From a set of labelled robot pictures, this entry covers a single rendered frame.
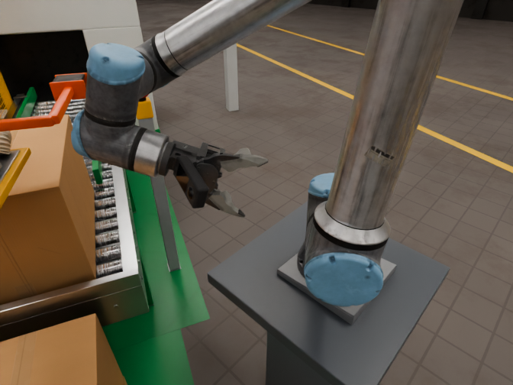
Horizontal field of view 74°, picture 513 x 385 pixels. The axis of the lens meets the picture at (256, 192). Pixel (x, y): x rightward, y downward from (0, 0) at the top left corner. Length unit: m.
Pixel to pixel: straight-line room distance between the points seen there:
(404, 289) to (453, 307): 1.10
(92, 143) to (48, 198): 0.48
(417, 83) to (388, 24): 0.09
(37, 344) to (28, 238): 0.32
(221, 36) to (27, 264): 0.94
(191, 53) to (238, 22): 0.11
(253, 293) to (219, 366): 0.79
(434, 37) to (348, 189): 0.26
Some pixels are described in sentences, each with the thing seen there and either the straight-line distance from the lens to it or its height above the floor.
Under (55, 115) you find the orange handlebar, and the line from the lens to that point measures 0.89.
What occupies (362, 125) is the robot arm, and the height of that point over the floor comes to 1.27.
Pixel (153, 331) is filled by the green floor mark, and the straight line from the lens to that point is 1.84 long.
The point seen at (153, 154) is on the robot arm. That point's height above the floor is 1.18.
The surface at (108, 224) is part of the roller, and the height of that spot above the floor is 0.54.
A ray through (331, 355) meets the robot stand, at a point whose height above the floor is 0.75.
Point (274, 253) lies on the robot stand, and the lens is 1.05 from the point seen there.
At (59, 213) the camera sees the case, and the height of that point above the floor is 0.86.
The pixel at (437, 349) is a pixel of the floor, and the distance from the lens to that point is 1.92.
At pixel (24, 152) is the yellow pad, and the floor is 1.08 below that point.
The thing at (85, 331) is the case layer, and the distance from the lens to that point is 1.24.
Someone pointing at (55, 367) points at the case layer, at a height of 0.54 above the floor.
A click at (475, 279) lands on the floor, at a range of 2.33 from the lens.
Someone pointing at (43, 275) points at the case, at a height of 0.63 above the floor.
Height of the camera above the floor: 1.49
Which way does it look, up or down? 34 degrees down
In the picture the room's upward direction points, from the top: straight up
